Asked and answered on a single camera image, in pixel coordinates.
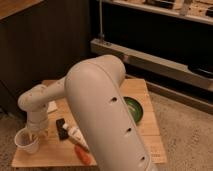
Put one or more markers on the white sponge block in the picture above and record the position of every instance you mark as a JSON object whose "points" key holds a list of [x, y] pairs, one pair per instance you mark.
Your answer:
{"points": [[52, 107]]}

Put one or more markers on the green ceramic bowl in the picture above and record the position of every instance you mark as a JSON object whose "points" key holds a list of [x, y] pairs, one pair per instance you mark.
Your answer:
{"points": [[135, 109]]}

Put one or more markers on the orange carrot toy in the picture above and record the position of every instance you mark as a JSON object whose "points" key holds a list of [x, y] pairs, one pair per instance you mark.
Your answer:
{"points": [[82, 155]]}

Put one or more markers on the wooden cabinet top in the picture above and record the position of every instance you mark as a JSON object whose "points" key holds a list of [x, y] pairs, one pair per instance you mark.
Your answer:
{"points": [[10, 7]]}

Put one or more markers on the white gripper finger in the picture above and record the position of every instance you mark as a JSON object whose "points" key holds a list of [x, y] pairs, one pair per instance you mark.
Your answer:
{"points": [[32, 137], [44, 133]]}

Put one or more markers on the black rectangular bar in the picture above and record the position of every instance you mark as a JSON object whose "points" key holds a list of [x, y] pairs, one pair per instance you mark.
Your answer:
{"points": [[62, 133]]}

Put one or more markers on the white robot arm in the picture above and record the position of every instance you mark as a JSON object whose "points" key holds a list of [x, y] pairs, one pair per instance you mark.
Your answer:
{"points": [[92, 90]]}

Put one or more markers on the white plastic bottle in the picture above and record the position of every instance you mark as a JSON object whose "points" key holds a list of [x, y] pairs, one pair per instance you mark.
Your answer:
{"points": [[76, 135]]}

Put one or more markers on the upper wooden shelf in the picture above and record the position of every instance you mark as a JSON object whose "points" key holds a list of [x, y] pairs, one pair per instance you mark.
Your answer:
{"points": [[200, 11]]}

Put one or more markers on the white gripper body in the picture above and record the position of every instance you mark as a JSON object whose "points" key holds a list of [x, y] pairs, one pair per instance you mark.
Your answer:
{"points": [[37, 126]]}

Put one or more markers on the white ceramic cup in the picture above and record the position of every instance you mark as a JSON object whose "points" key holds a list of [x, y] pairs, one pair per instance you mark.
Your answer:
{"points": [[22, 141]]}

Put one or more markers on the metal shelf rail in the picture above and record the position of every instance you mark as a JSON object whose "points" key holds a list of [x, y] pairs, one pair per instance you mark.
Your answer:
{"points": [[153, 64]]}

